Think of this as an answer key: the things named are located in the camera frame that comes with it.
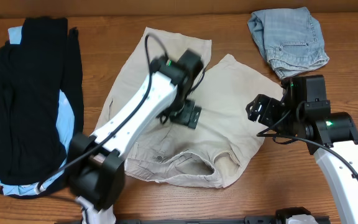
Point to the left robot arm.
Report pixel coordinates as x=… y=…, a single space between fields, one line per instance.
x=97 y=173

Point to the black garment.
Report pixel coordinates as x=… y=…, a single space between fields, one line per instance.
x=33 y=69

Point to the beige khaki shorts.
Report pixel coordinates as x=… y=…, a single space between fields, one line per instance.
x=218 y=150

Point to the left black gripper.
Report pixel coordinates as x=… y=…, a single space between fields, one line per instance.
x=188 y=116

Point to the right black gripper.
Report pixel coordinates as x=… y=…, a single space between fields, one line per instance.
x=270 y=104

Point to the folded light blue jeans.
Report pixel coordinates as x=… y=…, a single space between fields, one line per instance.
x=289 y=40

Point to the light blue garment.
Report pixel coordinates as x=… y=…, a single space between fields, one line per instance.
x=65 y=127

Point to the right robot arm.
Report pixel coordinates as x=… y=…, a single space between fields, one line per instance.
x=304 y=114

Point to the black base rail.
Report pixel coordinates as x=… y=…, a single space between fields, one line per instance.
x=299 y=214

